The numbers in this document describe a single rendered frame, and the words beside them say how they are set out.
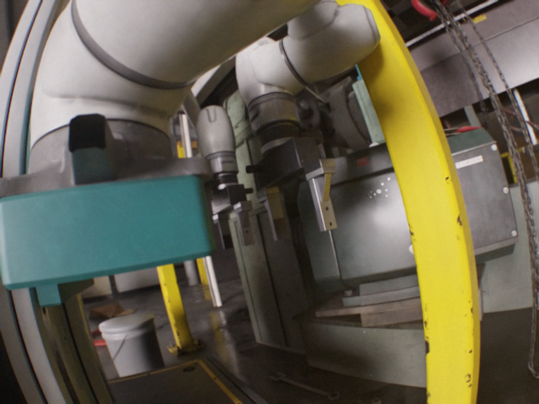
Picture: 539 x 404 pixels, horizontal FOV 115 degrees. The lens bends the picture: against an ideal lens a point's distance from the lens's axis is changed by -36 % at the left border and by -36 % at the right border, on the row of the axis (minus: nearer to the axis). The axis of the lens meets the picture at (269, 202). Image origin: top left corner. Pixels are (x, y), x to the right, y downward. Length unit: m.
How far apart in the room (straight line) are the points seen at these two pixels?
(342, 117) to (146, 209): 1.51
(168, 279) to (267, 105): 1.55
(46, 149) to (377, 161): 0.85
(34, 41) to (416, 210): 0.70
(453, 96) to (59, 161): 1.48
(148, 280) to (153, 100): 5.95
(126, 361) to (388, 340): 1.16
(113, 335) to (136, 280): 4.73
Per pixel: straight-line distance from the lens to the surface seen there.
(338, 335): 1.15
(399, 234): 0.89
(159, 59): 0.20
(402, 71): 0.53
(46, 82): 0.26
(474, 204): 0.91
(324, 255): 0.96
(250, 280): 1.64
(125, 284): 6.06
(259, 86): 0.49
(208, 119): 0.74
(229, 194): 0.65
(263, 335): 1.73
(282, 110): 0.46
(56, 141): 0.23
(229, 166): 0.70
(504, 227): 0.94
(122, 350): 1.41
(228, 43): 0.19
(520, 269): 1.48
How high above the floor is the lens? 0.67
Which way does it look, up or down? 7 degrees up
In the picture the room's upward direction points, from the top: 13 degrees counter-clockwise
